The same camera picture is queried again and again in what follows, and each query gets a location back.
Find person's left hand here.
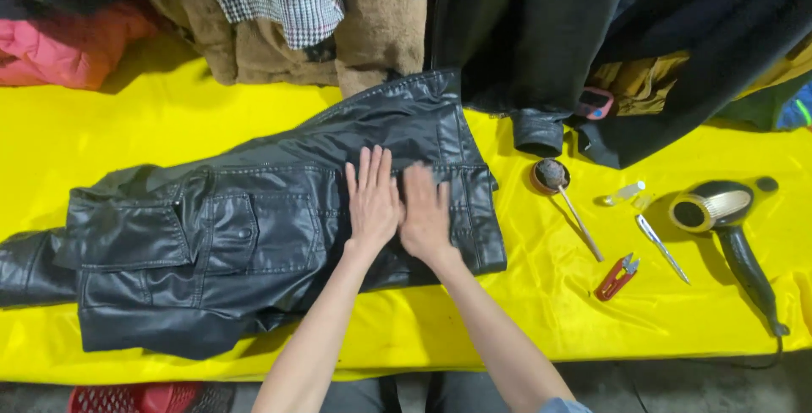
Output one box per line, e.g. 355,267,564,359
345,145,406,256

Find person's right hand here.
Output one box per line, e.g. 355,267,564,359
398,160,461,263

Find black leather jacket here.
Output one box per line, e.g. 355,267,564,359
0,69,508,361

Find round tin of brown polish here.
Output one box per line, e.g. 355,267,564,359
530,158,571,196

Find brown fleece garment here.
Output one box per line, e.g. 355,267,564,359
127,0,430,99

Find black leather coat with cuff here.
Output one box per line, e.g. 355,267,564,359
424,0,638,157

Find pink framed phone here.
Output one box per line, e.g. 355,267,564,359
575,87,615,121

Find yellow table cloth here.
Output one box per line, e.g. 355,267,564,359
0,33,812,386

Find small clear glass bottle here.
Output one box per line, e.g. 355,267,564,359
603,181,647,207

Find person's grey trousers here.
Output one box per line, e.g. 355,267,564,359
320,371,511,413

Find red thread snips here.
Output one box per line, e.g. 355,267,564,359
594,252,640,302

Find mustard yellow garment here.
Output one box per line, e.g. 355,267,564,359
587,33,812,117

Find silver metal tweezers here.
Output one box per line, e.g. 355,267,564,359
636,214,691,285

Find person's blue sleeve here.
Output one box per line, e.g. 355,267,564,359
538,397,592,413

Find black and gold hair dryer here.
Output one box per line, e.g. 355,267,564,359
669,180,790,338

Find black wool coat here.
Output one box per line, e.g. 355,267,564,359
568,0,812,170

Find green and blue garment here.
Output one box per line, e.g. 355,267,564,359
716,70,812,132

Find red plastic basket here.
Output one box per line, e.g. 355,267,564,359
67,383,205,413

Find pink garment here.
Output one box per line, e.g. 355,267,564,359
0,0,161,91

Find wooden handled dauber brush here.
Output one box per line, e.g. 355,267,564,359
536,159,605,263

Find black hair dryer cable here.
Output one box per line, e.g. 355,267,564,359
676,334,786,371

